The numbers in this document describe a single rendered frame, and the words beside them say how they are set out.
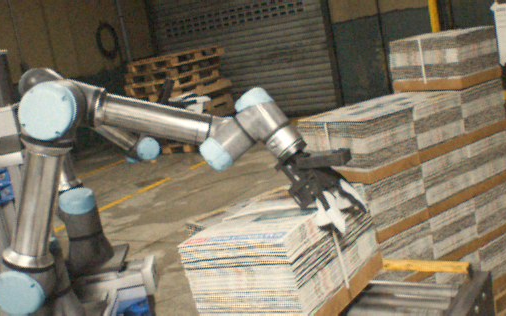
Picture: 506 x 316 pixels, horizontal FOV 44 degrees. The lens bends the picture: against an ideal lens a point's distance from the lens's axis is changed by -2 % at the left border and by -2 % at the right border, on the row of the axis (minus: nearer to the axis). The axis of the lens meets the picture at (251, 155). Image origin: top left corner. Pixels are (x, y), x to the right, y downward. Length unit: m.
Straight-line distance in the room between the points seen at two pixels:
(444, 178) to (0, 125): 1.70
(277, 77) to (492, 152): 7.38
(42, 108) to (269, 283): 0.59
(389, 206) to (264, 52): 7.85
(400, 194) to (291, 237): 1.27
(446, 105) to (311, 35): 7.12
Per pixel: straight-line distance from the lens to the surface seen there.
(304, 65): 9.84
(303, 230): 1.32
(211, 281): 1.42
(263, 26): 10.11
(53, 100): 1.40
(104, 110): 1.53
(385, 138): 2.43
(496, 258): 3.06
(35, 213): 1.48
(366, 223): 1.56
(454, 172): 2.75
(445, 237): 2.75
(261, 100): 1.38
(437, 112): 2.64
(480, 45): 2.88
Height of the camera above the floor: 1.46
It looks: 11 degrees down
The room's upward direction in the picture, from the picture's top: 11 degrees counter-clockwise
